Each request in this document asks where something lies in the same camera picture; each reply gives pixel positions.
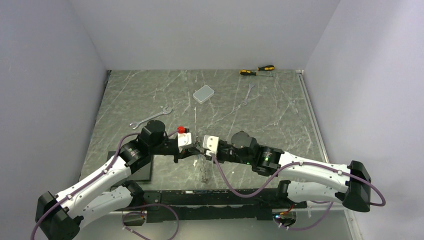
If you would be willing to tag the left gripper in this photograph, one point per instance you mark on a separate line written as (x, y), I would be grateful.
(186, 153)

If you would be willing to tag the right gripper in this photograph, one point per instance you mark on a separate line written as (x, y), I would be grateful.
(217, 156)

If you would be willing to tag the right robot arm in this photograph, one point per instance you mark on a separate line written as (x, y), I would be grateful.
(302, 179)

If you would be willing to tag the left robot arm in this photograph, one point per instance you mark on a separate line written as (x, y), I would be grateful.
(152, 140)

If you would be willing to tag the large silver wrench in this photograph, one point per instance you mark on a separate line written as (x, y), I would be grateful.
(164, 111)

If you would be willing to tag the black plate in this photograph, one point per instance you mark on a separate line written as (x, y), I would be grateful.
(145, 172)

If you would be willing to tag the small silver wrench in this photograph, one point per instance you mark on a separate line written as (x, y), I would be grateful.
(245, 100)

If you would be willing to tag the clear plastic box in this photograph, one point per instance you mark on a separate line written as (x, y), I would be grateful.
(203, 94)

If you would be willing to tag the lower yellow black screwdriver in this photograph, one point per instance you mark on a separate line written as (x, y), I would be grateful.
(245, 72)

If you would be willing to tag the yellow black screwdriver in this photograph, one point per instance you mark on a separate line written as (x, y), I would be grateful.
(266, 68)
(245, 72)

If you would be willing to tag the upper yellow black screwdriver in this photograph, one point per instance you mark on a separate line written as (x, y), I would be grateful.
(266, 68)

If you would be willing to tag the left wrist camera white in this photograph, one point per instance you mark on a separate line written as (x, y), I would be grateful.
(184, 138)

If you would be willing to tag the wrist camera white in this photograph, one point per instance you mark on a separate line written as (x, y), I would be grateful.
(210, 145)
(184, 138)

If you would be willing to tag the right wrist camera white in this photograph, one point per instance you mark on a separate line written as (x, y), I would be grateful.
(210, 145)

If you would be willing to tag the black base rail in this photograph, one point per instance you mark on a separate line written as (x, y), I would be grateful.
(216, 204)

